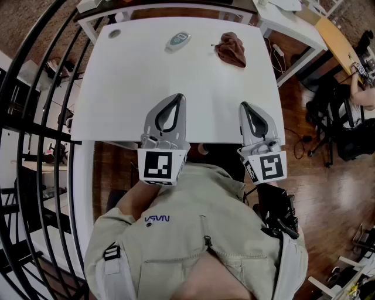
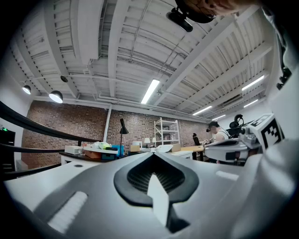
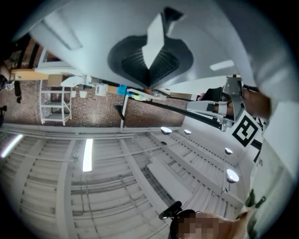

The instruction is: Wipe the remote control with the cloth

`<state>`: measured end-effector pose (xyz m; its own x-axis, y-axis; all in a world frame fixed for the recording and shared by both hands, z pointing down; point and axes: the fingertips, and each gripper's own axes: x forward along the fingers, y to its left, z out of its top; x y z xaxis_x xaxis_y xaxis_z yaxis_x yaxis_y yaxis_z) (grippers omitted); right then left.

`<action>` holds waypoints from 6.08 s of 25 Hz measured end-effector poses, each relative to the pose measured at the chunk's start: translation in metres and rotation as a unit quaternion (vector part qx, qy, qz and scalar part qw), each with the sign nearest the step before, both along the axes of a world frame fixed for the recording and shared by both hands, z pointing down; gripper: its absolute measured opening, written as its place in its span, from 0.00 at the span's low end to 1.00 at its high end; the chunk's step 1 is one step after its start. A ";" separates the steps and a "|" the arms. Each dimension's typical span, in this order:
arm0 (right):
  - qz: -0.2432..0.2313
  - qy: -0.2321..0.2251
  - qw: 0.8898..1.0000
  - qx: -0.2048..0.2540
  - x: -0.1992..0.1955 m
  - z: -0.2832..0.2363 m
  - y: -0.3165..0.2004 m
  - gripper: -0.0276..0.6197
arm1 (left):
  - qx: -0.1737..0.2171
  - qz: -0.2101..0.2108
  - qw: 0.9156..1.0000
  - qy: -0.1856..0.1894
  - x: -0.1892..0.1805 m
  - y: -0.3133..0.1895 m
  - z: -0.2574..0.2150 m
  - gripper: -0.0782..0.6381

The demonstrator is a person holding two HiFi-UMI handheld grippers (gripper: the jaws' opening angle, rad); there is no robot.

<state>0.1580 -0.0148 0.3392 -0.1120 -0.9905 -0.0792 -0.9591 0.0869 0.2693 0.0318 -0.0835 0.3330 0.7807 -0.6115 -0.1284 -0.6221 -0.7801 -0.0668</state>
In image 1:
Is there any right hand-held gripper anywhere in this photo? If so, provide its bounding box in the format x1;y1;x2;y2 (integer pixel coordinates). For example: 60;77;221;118
236;101;288;186

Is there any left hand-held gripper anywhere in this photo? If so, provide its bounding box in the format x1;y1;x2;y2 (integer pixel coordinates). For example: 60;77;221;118
137;93;191;187

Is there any grey teal handheld device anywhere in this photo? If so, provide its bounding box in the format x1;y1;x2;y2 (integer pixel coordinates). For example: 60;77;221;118
164;31;193;54

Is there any brown cloth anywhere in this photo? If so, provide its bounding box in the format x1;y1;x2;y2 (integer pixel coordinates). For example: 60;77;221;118
214;31;247;69

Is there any person's left forearm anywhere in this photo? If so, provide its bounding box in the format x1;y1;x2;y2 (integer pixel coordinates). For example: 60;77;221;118
115;178;165;226

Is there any black office chair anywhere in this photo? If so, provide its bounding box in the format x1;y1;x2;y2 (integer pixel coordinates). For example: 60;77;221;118
305;78;375;168

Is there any black waist pack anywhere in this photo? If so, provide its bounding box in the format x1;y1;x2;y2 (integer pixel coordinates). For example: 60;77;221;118
253;183;302;240

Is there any white side table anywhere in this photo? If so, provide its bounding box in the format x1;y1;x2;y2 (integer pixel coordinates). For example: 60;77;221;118
254;0;329;88

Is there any person's beige jacket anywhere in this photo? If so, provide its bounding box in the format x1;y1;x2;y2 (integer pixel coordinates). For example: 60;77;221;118
84;162;309;300

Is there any yellow wooden desk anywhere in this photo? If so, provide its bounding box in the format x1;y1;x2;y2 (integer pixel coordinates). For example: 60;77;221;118
315;16;367;77

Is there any white crumpled paper sheet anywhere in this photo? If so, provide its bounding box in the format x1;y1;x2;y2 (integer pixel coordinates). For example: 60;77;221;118
268;0;302;12

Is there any black metal railing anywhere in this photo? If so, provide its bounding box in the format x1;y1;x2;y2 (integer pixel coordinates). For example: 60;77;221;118
0;0;99;300

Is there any white metal shelf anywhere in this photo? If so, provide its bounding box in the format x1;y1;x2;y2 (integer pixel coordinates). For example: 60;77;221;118
301;0;344;18

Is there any black floor cable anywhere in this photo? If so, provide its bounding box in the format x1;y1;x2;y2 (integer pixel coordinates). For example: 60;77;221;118
284;125;314;161

